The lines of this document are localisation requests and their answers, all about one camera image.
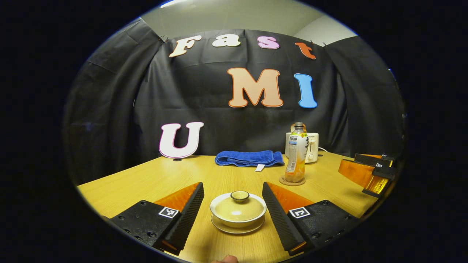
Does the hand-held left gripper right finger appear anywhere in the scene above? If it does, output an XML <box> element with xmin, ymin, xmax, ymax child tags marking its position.
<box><xmin>262</xmin><ymin>182</ymin><xmax>361</xmax><ymax>256</ymax></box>

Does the white teacup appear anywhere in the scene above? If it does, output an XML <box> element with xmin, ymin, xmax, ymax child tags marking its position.
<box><xmin>210</xmin><ymin>193</ymin><xmax>268</xmax><ymax>229</ymax></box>

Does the beige teacup lid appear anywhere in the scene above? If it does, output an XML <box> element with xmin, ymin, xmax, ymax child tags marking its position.
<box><xmin>214</xmin><ymin>190</ymin><xmax>265</xmax><ymax>222</ymax></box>

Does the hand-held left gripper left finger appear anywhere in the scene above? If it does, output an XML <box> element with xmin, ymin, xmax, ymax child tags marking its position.
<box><xmin>108</xmin><ymin>182</ymin><xmax>205</xmax><ymax>255</ymax></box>

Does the cream toaster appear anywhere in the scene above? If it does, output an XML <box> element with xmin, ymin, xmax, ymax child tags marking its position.
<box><xmin>285</xmin><ymin>132</ymin><xmax>319</xmax><ymax>164</ymax></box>

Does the black backdrop cloth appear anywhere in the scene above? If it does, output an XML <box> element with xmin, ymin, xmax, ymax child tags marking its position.
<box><xmin>62</xmin><ymin>18</ymin><xmax>406</xmax><ymax>185</ymax></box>

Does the white saucer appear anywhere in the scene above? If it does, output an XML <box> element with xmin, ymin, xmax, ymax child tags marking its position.
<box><xmin>211</xmin><ymin>214</ymin><xmax>265</xmax><ymax>235</ymax></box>

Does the round brown coaster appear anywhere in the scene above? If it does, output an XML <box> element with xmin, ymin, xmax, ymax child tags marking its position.
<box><xmin>279</xmin><ymin>176</ymin><xmax>306</xmax><ymax>186</ymax></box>

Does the blue folded towel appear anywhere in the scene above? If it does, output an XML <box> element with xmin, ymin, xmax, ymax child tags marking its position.
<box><xmin>215</xmin><ymin>150</ymin><xmax>285</xmax><ymax>172</ymax></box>

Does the clear water bottle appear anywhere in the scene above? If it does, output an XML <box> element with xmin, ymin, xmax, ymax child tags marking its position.
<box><xmin>284</xmin><ymin>122</ymin><xmax>309</xmax><ymax>183</ymax></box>

